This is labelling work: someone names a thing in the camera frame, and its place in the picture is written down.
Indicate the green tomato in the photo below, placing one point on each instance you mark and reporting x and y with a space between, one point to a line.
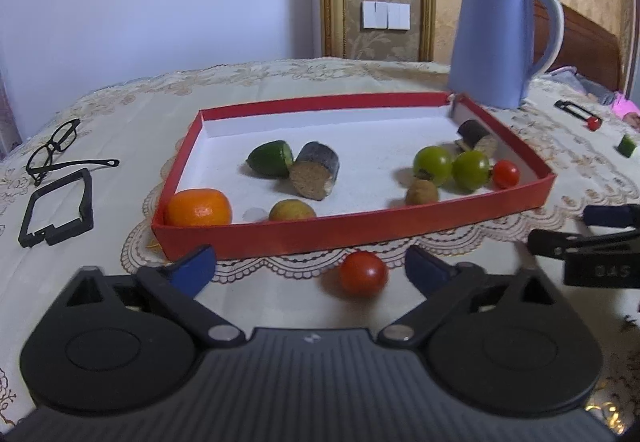
432 164
471 171

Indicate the small yellow fruit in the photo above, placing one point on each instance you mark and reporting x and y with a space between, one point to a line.
291 211

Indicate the grey blanket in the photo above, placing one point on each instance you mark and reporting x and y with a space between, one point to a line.
590 86

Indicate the red shallow cardboard box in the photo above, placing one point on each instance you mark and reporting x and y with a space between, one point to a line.
350 227

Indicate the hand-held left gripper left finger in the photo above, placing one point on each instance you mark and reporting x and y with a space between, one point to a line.
192 269

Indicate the pink cloth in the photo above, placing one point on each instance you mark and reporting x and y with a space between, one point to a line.
625 105

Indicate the blue electric kettle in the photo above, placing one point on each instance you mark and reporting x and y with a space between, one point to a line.
490 37

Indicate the white wall switch panel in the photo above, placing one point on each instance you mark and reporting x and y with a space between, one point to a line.
386 15

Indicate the dark eggplant piece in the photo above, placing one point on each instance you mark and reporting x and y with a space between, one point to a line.
475 135
315 172

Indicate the dark eggplant piece, small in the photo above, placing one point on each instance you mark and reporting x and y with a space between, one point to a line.
475 135

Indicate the brown kiwi fruit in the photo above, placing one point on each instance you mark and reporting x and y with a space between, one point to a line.
421 193

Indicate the orange mandarin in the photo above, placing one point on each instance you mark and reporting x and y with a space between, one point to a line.
199 208

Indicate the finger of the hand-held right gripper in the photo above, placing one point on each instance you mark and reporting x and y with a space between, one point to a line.
610 214
580 242

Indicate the green cucumber piece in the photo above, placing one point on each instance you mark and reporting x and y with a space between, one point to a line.
267 160
626 146

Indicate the black eyeglasses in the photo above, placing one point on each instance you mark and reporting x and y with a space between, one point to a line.
111 163

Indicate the red cherry tomato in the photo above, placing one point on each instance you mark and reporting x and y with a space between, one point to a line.
363 273
593 123
506 174

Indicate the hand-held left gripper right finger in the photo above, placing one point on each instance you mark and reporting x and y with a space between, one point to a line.
425 269

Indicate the brown wooden headboard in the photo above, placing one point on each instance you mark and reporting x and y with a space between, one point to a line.
590 42

